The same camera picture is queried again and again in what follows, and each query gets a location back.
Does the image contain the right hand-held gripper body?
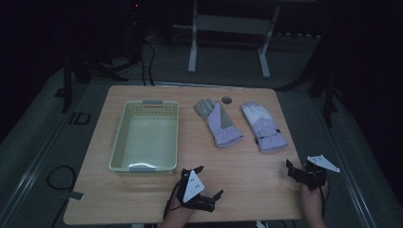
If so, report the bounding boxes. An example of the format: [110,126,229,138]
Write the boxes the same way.
[297,154,341,191]

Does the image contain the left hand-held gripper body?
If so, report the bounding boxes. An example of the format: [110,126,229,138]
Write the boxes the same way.
[176,169,217,213]

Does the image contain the lavender and white glove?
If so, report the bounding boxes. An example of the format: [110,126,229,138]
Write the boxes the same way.
[240,101,289,153]

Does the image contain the lavender glove with grey palm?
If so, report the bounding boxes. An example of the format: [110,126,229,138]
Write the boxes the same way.
[193,98,244,149]

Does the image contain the pale green plastic basket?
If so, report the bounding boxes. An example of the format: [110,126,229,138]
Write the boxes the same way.
[108,99,181,177]

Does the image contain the person's right hand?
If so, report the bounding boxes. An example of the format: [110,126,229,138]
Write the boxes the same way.
[299,181,330,218]

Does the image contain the person's left hand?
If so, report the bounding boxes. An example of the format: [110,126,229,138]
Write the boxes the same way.
[163,199,198,224]

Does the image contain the black stand with legs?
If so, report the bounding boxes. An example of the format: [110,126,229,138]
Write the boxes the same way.
[54,51,143,114]
[275,29,347,128]

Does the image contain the grey tape piece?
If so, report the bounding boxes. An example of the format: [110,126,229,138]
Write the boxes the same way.
[67,191,86,202]

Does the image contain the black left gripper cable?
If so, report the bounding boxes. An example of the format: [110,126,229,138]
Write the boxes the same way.
[163,176,185,220]

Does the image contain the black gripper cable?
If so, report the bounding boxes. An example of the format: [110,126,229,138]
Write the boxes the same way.
[320,180,331,218]
[163,176,185,220]

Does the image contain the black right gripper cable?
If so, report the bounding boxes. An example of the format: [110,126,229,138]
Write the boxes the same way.
[320,180,331,218]

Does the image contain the black hanging cables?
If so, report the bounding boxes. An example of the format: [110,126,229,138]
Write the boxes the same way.
[140,40,157,87]

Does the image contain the black square floor frame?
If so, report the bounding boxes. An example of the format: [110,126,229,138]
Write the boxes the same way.
[68,111,92,125]

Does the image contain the black looped floor cable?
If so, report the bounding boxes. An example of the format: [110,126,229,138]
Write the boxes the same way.
[46,164,78,192]

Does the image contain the white metal desk frame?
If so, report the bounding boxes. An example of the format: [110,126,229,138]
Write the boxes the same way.
[172,0,317,80]

